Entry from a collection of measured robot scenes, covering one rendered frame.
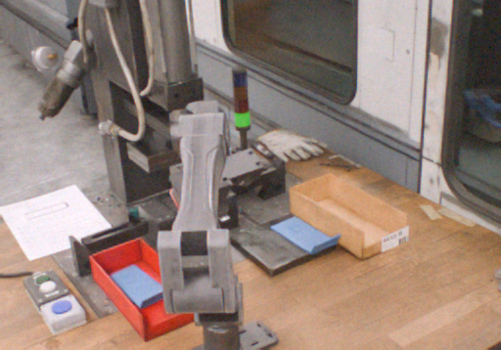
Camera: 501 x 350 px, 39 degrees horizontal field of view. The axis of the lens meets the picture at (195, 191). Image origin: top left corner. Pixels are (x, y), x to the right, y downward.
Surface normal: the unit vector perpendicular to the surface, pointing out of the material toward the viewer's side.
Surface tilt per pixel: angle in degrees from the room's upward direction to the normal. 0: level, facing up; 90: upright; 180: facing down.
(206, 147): 20
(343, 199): 90
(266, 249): 0
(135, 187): 90
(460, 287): 0
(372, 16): 90
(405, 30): 90
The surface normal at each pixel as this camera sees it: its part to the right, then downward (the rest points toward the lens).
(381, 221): -0.86, 0.30
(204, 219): -0.11, -0.67
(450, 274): -0.09, -0.88
